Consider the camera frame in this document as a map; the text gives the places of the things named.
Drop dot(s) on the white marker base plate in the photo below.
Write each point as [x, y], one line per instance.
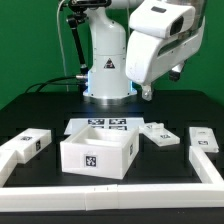
[127, 123]

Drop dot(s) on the white cabinet box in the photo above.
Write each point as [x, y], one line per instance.
[97, 152]

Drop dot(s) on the white cabinet top block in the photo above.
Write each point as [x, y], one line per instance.
[28, 143]

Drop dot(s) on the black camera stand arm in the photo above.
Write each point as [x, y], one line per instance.
[77, 36]

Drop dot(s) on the white U-shaped fence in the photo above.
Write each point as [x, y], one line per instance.
[208, 192]

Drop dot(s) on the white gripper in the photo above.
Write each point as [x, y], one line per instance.
[165, 34]

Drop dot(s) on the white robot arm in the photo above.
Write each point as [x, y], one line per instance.
[107, 82]

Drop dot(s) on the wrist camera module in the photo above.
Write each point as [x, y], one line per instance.
[147, 92]

